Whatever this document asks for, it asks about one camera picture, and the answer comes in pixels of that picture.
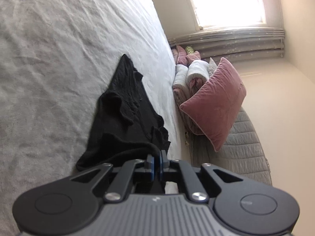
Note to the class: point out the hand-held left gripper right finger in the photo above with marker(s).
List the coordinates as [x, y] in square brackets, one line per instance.
[161, 167]

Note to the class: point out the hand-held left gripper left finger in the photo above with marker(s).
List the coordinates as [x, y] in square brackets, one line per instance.
[152, 167]

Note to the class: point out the black garment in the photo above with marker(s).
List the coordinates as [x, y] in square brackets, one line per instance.
[123, 118]

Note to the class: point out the grey quilted blanket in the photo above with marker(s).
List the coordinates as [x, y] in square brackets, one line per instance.
[236, 152]

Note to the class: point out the pink pillow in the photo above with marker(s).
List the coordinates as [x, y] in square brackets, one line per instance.
[216, 103]

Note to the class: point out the folded grey pink duvet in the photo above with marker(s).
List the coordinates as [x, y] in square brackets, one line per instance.
[196, 73]

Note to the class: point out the small pink cushion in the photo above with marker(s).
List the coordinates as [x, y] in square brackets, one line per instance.
[181, 55]
[193, 57]

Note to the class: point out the green patterned cloth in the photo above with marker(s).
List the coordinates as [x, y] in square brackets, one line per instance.
[189, 49]

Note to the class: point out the bed with grey sheet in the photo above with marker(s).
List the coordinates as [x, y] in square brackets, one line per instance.
[61, 66]

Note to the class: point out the window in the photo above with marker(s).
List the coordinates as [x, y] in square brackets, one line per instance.
[226, 2]

